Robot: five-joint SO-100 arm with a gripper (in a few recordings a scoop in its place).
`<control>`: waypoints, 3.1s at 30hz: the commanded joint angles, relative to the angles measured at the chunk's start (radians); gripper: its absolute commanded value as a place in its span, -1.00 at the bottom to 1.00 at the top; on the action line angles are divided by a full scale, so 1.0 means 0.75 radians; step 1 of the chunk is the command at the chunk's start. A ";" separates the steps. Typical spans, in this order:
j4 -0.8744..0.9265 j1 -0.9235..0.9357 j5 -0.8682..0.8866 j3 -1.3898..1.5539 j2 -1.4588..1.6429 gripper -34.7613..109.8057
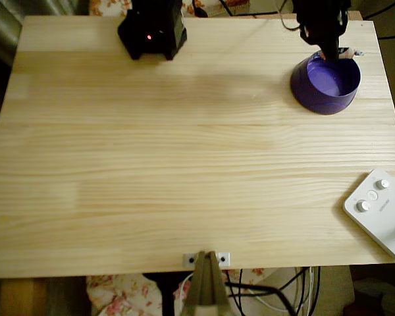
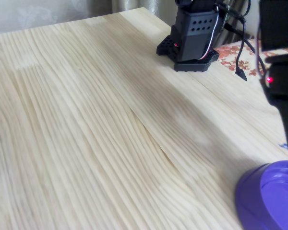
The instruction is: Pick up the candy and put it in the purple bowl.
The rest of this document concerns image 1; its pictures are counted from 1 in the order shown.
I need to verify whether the black table leg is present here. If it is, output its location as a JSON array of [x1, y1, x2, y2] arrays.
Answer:
[[143, 271, 188, 316]]

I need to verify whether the white control box with knobs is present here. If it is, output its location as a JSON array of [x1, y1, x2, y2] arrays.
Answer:
[[342, 169, 395, 265]]

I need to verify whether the white screw bracket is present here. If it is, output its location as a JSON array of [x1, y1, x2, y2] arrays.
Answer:
[[183, 252, 232, 267]]

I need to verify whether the floral patterned cloth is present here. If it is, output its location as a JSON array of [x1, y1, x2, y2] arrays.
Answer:
[[88, 0, 253, 18], [85, 268, 266, 316]]

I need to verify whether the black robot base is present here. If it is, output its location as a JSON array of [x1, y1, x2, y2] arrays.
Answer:
[[117, 0, 188, 62]]

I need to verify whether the metal table clamp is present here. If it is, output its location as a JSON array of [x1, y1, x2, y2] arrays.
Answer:
[[180, 250, 232, 316]]

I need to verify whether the white cable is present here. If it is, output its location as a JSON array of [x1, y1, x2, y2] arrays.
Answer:
[[250, 266, 315, 313]]

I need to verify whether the purple bowl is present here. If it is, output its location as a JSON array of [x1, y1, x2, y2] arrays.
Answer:
[[290, 52, 362, 116]]

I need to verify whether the long thin black cable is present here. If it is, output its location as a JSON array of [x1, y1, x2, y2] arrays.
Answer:
[[276, 0, 301, 32]]

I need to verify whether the grey curtain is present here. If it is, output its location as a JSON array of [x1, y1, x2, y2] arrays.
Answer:
[[0, 0, 90, 66]]

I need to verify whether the candy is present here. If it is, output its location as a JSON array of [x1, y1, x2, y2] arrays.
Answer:
[[317, 47, 365, 61]]

